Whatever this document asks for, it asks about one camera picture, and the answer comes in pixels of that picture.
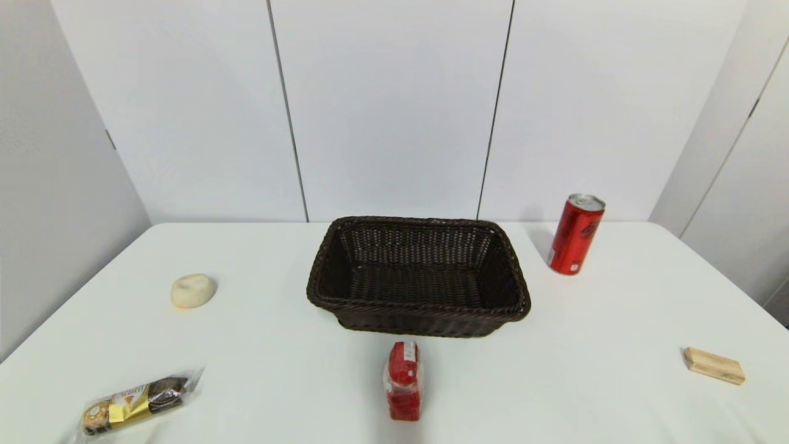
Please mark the gold chocolate ball pack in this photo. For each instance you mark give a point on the gold chocolate ball pack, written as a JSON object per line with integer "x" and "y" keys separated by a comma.
{"x": 132, "y": 404}

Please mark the red milk carton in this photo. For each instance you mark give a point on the red milk carton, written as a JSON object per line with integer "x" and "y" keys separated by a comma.
{"x": 404, "y": 385}

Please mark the dark brown wicker basket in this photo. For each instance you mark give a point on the dark brown wicker basket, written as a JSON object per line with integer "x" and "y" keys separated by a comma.
{"x": 419, "y": 308}

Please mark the small wooden block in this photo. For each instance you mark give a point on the small wooden block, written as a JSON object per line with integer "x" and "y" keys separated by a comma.
{"x": 714, "y": 365}

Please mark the red soda can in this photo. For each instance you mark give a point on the red soda can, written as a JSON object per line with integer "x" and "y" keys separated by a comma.
{"x": 574, "y": 237}

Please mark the pale round bread bun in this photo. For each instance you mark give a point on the pale round bread bun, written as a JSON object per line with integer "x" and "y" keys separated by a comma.
{"x": 193, "y": 291}

